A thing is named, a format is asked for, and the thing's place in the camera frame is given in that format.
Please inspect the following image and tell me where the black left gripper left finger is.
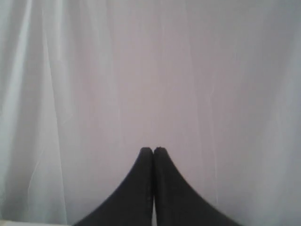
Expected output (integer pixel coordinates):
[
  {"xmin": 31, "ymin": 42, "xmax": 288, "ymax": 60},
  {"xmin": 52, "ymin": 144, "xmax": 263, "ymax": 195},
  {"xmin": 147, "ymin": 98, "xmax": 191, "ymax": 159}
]
[{"xmin": 75, "ymin": 147, "xmax": 153, "ymax": 226}]

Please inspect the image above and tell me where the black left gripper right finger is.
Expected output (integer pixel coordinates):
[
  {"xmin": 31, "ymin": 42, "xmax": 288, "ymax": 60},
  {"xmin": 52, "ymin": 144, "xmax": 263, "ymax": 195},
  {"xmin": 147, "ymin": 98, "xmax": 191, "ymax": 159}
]
[{"xmin": 153, "ymin": 147, "xmax": 239, "ymax": 226}]

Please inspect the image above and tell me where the white backdrop curtain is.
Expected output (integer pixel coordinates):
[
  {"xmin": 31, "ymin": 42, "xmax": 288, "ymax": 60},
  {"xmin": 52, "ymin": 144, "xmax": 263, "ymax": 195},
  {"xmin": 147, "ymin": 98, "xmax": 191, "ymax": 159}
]
[{"xmin": 0, "ymin": 0, "xmax": 301, "ymax": 226}]

